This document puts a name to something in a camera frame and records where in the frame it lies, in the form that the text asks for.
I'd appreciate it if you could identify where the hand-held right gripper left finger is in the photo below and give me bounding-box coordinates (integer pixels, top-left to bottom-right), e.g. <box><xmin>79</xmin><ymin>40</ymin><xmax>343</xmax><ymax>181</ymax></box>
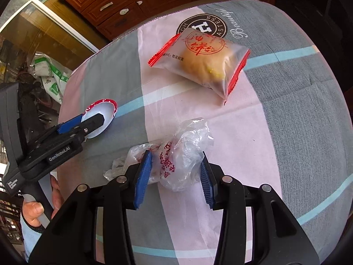
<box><xmin>28</xmin><ymin>150</ymin><xmax>153</xmax><ymax>265</ymax></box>

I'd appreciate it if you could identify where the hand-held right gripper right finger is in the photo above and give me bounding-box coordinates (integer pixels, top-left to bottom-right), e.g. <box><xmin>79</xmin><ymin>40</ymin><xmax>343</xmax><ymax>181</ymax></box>
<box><xmin>200</xmin><ymin>151</ymin><xmax>316</xmax><ymax>265</ymax></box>

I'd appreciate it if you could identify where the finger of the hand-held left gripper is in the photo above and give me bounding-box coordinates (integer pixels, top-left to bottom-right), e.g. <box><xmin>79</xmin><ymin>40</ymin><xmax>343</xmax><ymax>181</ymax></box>
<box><xmin>56</xmin><ymin>114</ymin><xmax>105</xmax><ymax>144</ymax></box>
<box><xmin>57</xmin><ymin>114</ymin><xmax>84</xmax><ymax>133</ymax></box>

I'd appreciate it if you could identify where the small white red-rimmed dish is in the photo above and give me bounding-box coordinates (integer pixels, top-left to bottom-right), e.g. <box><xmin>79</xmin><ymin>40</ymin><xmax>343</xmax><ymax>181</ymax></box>
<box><xmin>81</xmin><ymin>98</ymin><xmax>118</xmax><ymax>138</ymax></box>

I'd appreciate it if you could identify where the clear plastic bag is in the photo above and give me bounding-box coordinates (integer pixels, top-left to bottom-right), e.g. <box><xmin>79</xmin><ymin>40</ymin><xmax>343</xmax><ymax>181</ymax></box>
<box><xmin>103</xmin><ymin>117</ymin><xmax>215</xmax><ymax>191</ymax></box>

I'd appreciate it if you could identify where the person's left forearm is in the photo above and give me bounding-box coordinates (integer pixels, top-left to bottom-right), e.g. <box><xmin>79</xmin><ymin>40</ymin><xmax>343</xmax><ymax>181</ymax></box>
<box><xmin>21</xmin><ymin>221</ymin><xmax>43</xmax><ymax>264</ymax></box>

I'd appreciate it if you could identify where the person's left hand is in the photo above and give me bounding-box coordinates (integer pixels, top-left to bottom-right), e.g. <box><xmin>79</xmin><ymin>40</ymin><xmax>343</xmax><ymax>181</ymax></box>
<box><xmin>22</xmin><ymin>175</ymin><xmax>67</xmax><ymax>228</ymax></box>

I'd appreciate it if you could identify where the green and white bag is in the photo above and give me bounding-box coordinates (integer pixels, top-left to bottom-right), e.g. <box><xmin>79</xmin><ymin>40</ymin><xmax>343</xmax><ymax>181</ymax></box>
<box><xmin>30</xmin><ymin>52</ymin><xmax>73</xmax><ymax>104</ymax></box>

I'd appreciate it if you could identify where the glass sliding door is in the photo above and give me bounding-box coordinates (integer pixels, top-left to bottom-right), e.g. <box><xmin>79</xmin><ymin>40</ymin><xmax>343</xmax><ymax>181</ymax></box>
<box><xmin>0</xmin><ymin>0</ymin><xmax>100</xmax><ymax>89</ymax></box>

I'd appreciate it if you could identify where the checked tablecloth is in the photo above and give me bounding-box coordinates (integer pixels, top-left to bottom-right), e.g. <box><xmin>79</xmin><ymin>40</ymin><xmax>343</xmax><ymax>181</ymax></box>
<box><xmin>57</xmin><ymin>0</ymin><xmax>348</xmax><ymax>263</ymax></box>

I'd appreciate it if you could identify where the wooden kitchen cabinet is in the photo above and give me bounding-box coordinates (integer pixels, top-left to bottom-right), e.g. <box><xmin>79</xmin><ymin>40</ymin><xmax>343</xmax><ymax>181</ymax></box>
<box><xmin>58</xmin><ymin>0</ymin><xmax>276</xmax><ymax>40</ymax></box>

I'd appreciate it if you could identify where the wrapped pastry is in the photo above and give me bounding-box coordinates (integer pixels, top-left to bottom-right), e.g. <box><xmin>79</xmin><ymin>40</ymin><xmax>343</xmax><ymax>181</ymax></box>
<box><xmin>147</xmin><ymin>28</ymin><xmax>251</xmax><ymax>106</ymax></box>

